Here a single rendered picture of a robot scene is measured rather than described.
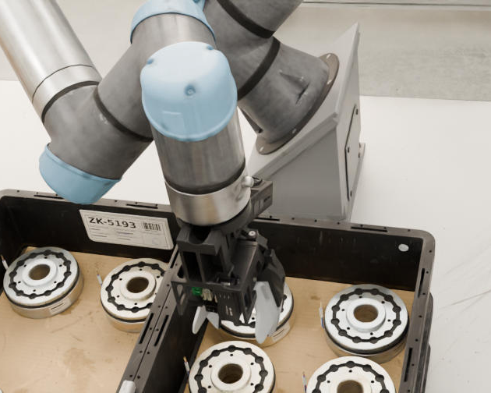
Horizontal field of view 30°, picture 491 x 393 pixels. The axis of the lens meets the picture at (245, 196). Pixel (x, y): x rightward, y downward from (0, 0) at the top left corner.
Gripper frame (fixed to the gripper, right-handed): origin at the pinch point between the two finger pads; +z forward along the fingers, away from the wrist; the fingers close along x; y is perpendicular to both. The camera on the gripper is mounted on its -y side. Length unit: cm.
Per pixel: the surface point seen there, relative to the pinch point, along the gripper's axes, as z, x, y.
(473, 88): 98, 11, -168
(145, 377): 4.4, -10.1, 6.7
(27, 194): 4.3, -36.8, -18.2
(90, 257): 14.4, -29.4, -16.9
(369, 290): 11.4, 10.4, -15.5
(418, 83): 98, -5, -169
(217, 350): 11.4, -5.7, -3.0
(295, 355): 14.4, 3.0, -6.1
